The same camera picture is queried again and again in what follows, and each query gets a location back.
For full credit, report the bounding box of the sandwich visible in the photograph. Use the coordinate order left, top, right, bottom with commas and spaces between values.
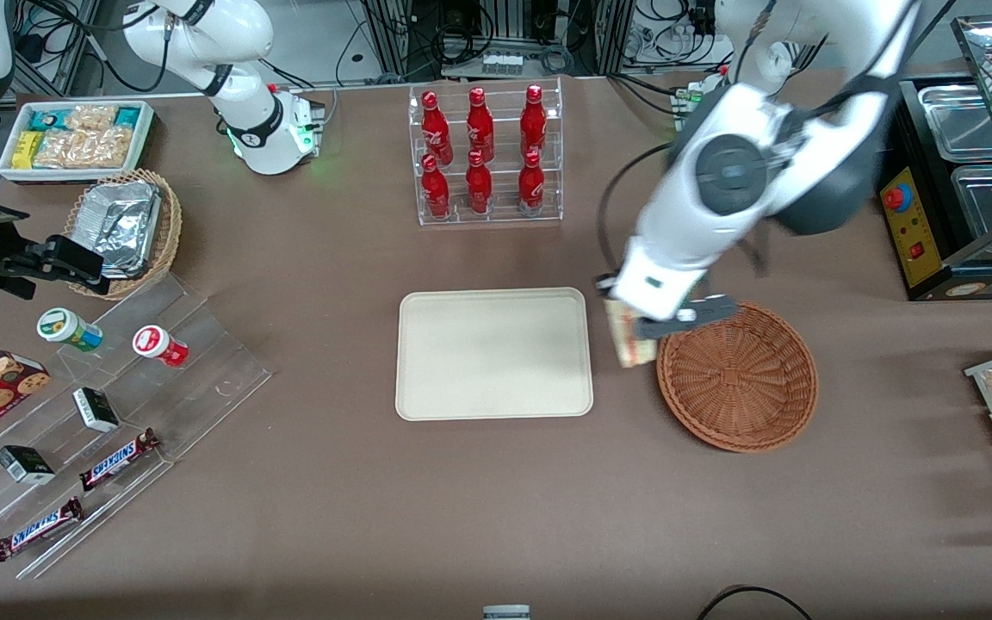
604, 295, 660, 369

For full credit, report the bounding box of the brown round wicker basket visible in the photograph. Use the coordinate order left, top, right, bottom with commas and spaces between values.
656, 301, 819, 454

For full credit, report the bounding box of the light wicker basket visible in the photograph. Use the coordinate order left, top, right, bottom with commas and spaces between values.
65, 168, 183, 301

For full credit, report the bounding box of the cream rectangular plastic tray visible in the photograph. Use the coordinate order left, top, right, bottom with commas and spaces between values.
395, 287, 594, 422

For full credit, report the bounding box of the silver foil container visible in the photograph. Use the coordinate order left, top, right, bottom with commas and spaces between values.
78, 179, 161, 278

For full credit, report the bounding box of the green lidded small jar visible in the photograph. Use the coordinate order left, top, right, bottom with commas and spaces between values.
37, 307, 103, 352

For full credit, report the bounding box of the yellow snack packet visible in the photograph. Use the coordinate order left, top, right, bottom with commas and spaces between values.
12, 131, 45, 169

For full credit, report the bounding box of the red lidded small jar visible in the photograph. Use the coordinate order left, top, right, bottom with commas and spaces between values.
133, 325, 189, 369

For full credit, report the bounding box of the clear rice cracker bag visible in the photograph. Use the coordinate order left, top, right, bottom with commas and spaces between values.
65, 103, 118, 132
35, 129, 131, 169

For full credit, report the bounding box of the clear acrylic bottle rack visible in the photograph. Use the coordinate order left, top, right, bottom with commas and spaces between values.
408, 77, 564, 226

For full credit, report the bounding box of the red cola bottle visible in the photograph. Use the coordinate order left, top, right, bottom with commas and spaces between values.
466, 86, 495, 164
520, 84, 548, 160
421, 90, 454, 166
465, 150, 493, 216
518, 148, 546, 214
421, 153, 451, 220

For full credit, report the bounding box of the white snack bin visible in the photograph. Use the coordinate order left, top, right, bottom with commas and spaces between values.
0, 99, 157, 186

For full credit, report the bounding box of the small black carton box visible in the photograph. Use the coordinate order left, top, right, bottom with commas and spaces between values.
0, 444, 56, 485
72, 387, 121, 433

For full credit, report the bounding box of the clear acrylic stepped display stand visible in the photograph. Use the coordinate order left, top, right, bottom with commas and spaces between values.
0, 274, 273, 580

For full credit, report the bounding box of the green white connector block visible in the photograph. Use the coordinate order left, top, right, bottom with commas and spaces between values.
673, 73, 728, 117

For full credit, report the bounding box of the Snickers chocolate bar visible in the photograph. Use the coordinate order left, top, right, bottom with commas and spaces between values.
78, 428, 161, 492
0, 497, 84, 562

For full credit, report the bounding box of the black food warmer cabinet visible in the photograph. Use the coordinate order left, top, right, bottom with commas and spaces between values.
879, 13, 992, 302

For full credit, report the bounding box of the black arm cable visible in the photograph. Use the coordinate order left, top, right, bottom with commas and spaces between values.
595, 142, 673, 281

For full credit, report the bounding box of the black floor cable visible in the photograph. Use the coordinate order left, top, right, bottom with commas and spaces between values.
697, 586, 814, 620

